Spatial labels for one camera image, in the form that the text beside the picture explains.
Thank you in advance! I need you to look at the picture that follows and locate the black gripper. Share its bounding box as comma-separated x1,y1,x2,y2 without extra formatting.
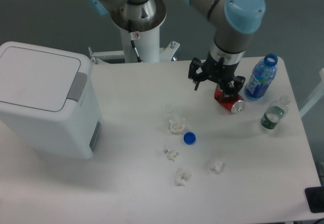
188,54,246,102

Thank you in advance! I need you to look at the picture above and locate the white trash can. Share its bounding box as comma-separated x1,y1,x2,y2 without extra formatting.
1,42,103,159

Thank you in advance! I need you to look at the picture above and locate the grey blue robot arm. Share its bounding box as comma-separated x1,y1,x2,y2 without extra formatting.
87,0,266,101

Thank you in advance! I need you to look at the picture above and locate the crushed red soda can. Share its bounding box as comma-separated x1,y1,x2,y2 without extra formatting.
214,85,245,114

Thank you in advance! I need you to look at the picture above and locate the crumpled white tissue top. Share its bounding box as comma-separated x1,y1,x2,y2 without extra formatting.
169,118,186,134

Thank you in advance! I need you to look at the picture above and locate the crumpled white tissue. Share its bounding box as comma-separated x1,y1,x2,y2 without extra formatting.
209,159,225,174
163,145,179,162
174,167,191,186
169,118,186,134

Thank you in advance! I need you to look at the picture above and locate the blue plastic drink bottle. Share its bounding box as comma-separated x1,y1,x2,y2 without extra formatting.
245,53,278,100

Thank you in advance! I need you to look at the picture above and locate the blue bottle cap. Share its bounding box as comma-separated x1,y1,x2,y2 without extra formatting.
183,132,196,145

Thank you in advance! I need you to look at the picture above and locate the clear green label bottle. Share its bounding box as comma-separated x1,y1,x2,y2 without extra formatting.
260,95,290,130

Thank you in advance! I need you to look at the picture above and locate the crumpled white tissue right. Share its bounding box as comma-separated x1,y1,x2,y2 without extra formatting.
209,159,225,174

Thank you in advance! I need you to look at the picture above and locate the crumpled white tissue left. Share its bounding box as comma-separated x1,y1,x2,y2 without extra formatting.
163,145,179,162

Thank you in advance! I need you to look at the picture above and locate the crumpled white tissue bottom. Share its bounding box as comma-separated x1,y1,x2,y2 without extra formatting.
174,167,191,186

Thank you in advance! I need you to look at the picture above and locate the black device at edge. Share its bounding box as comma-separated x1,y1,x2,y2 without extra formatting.
304,186,323,213

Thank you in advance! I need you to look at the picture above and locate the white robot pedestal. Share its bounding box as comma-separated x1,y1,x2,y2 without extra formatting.
88,27,180,64

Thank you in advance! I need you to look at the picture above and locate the black cable on pedestal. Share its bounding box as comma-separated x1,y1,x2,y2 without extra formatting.
128,20,143,63

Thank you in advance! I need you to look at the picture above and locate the white frame at right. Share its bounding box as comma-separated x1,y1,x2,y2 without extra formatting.
299,68,323,118

